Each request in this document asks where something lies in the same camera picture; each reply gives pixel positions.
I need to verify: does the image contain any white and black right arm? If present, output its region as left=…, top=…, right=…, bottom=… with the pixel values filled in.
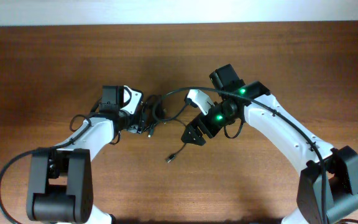
left=181, top=64, right=358, bottom=223

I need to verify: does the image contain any black USB cable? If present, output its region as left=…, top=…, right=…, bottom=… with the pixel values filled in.
left=141, top=94, right=188, bottom=164

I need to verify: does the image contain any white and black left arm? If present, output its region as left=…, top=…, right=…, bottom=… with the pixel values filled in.
left=26, top=85, right=143, bottom=223

